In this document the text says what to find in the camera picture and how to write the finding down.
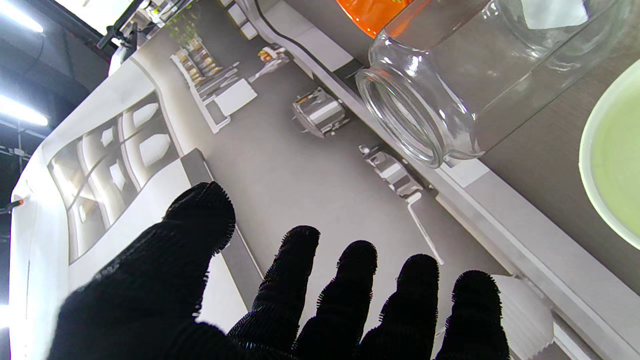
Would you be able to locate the white Bosch dishwasher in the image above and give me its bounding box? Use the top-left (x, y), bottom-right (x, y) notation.
top-left (0, 0), bottom-right (640, 360)

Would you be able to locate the cream plastic funnel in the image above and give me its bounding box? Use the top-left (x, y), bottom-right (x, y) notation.
top-left (579, 59), bottom-right (640, 251)

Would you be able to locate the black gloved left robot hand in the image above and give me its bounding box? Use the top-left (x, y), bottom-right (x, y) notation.
top-left (47, 181), bottom-right (511, 360)

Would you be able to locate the orange plastic bowl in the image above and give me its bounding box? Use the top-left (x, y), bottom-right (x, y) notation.
top-left (336, 0), bottom-right (426, 39)

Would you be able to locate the clear glass jar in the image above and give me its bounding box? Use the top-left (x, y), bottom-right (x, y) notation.
top-left (356, 0), bottom-right (637, 169)

